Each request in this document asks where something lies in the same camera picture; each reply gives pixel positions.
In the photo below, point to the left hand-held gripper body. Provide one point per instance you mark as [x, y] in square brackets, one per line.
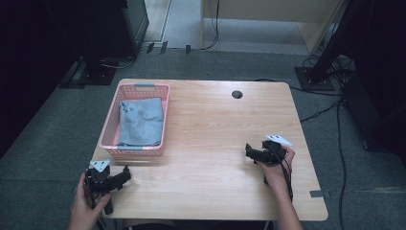
[99, 180]

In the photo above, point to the black box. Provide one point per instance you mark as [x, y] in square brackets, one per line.
[376, 115]

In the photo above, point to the black round table grommet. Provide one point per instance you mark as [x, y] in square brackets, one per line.
[237, 94]

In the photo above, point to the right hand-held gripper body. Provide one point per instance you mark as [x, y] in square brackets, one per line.
[274, 152]

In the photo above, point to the black stand with flat base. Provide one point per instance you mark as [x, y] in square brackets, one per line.
[95, 73]

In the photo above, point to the person's right hand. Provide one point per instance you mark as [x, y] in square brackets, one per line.
[274, 174]

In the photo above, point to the person's left hand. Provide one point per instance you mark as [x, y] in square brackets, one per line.
[83, 211]

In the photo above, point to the pink plastic basket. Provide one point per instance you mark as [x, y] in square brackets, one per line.
[137, 96]

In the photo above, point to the black floor bracket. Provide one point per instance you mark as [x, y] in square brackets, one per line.
[150, 47]
[163, 47]
[188, 49]

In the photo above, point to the light wooden cabinet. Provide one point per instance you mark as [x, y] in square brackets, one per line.
[271, 12]

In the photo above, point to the light blue shorts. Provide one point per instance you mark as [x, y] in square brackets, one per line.
[140, 123]

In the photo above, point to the black stand with base plate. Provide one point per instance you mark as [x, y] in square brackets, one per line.
[325, 60]

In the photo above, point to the black cabinet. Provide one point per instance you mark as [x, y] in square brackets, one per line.
[105, 25]

